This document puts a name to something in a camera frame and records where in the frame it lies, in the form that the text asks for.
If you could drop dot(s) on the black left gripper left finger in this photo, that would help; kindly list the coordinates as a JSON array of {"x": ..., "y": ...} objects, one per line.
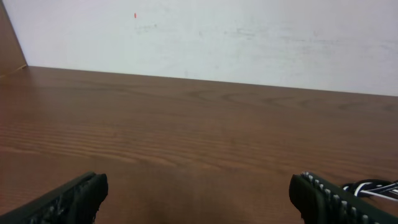
[{"x": 75, "y": 202}]

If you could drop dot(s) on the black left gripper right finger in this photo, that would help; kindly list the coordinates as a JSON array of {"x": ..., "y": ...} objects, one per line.
[{"x": 319, "y": 201}]

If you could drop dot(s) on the brown cardboard side panel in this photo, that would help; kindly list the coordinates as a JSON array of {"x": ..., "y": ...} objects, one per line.
[{"x": 12, "y": 57}]

